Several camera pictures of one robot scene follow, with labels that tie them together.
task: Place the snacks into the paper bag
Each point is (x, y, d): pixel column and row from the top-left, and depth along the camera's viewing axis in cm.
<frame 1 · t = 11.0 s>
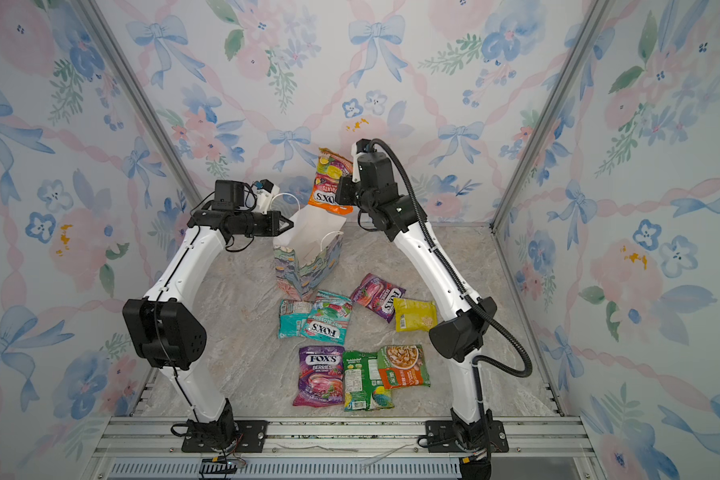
left hand: (292, 220, 84), fingers closed
right hand: (339, 177, 75), fingers closed
teal Fox's mint candy bag: (329, 319, 92), point 4 cm above the table
teal snack packet back side: (292, 318, 94), point 3 cm above the table
purple Fox's berries bag upper: (379, 295, 99), point 3 cm above the table
purple Fox's berries bag lower: (320, 376, 82), point 4 cm above the table
green snack packet: (362, 386, 81), point 3 cm above the table
orange green cereal packet: (403, 366, 86), point 2 cm above the table

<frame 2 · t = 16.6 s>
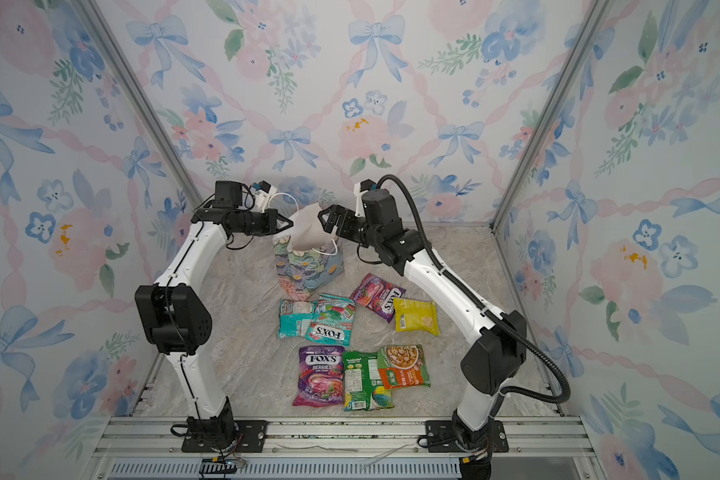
left hand: (292, 220, 87), fingers closed
right hand: (330, 216, 75), fingers open
the named things where they were.

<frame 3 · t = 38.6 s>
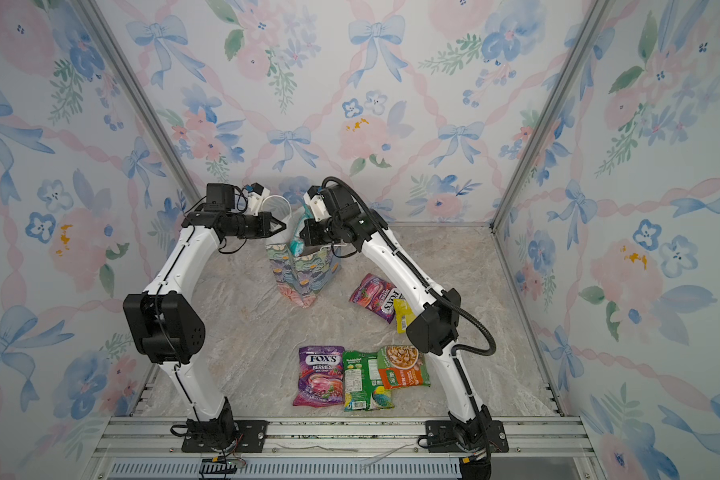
left hand: (285, 222, 86), fingers closed
right hand: (300, 231, 80), fingers closed
teal snack packet back side: (297, 244, 81), point 27 cm above the table
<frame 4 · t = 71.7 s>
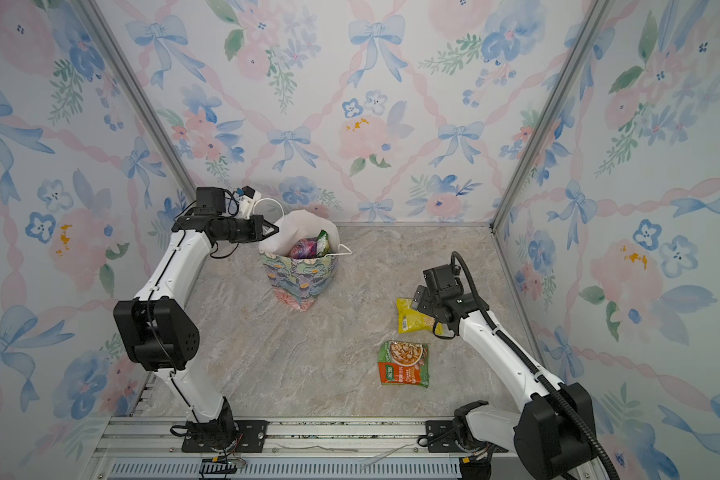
left hand: (277, 225, 85), fingers closed
right hand: (430, 300, 85), fingers open
green snack packet: (322, 244, 92), point 19 cm above the table
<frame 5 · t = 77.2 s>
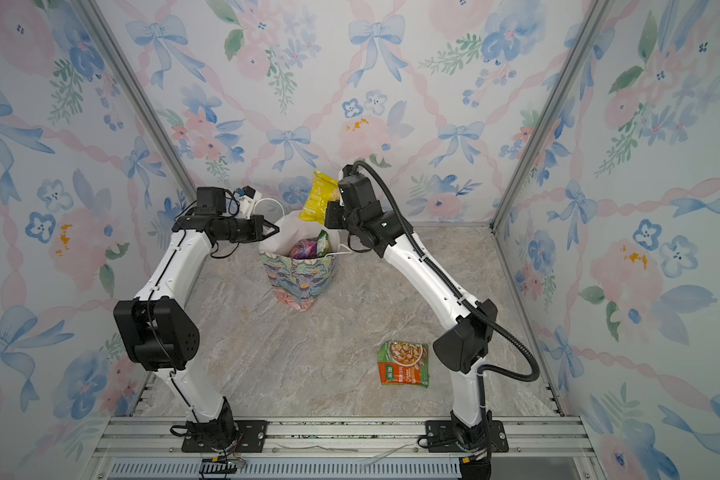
left hand: (277, 226, 85), fingers closed
right hand: (329, 205, 76), fingers closed
